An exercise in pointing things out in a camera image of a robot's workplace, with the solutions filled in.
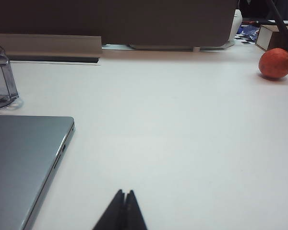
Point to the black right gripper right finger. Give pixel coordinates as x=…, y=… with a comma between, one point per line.
x=134, y=213

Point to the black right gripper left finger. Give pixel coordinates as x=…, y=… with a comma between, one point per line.
x=112, y=213

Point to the transparent grey faceted water cup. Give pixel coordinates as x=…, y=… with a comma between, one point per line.
x=2, y=79

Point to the silver closed laptop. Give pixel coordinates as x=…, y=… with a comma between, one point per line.
x=24, y=163

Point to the beige fabric desk divider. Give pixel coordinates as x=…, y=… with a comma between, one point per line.
x=134, y=21

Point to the black and white checkerboard sheet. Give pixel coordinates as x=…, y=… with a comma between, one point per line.
x=246, y=40

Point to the orange fruit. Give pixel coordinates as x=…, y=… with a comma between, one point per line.
x=276, y=63

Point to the blue patterned cloth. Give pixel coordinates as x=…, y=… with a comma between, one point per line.
x=248, y=31

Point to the white and brown box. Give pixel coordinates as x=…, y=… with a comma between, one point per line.
x=270, y=38

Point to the black slanted pole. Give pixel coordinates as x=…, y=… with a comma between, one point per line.
x=279, y=19

